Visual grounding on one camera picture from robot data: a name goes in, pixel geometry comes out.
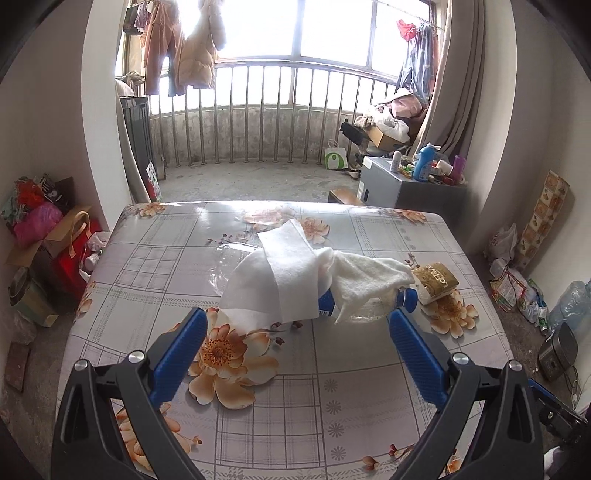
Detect brown hanging coat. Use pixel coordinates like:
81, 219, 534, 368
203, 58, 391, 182
144, 1, 182, 95

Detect black radiator panel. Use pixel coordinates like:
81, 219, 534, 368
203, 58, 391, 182
119, 97, 156, 201

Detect clear bottle blue cap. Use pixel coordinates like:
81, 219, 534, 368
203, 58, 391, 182
318, 288, 419, 323

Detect grey cabinet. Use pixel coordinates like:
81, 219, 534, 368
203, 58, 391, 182
356, 156, 467, 216

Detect large blue water jug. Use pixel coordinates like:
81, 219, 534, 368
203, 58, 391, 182
548, 280, 590, 331

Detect small wooden stool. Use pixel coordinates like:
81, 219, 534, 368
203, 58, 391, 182
328, 187, 365, 206

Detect cardboard box with clutter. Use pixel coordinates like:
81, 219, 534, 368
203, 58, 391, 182
339, 88, 428, 152

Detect beige curtain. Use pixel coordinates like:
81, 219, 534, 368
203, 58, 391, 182
415, 0, 485, 158

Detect white plastic bag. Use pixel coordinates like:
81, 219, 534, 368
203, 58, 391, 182
487, 223, 518, 262

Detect white fluffy cloth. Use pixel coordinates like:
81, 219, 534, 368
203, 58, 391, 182
315, 247, 414, 324

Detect tall patterned box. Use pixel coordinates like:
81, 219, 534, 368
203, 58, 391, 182
514, 170, 570, 271

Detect pink plastic bag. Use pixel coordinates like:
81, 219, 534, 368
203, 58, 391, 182
13, 202, 63, 248

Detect white green paper bag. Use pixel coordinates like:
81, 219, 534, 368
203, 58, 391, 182
324, 140, 349, 171

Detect beige hanging puffer jacket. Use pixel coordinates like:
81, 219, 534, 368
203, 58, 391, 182
175, 0, 225, 89

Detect white tissue sheet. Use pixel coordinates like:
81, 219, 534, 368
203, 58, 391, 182
219, 219, 335, 331

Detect red hanging cloth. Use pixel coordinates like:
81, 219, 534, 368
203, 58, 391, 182
397, 20, 418, 42

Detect purple cup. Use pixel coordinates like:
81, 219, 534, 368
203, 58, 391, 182
449, 155, 467, 183

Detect gold tissue packet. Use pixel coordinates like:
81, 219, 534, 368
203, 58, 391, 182
412, 262, 459, 306

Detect blue hanging clothes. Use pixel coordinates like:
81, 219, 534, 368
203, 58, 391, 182
397, 23, 438, 105

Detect black rice cooker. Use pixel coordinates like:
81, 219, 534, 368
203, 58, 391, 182
538, 322, 578, 382

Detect red gift bag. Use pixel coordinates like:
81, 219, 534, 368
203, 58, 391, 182
44, 206, 100, 300

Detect floor trash packaging pile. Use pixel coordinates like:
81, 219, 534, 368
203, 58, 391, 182
490, 258, 548, 330

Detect blue detergent bottle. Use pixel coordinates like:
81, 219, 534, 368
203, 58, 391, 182
413, 143, 437, 182

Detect metal balcony railing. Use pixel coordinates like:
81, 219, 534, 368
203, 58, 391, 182
148, 59, 396, 169

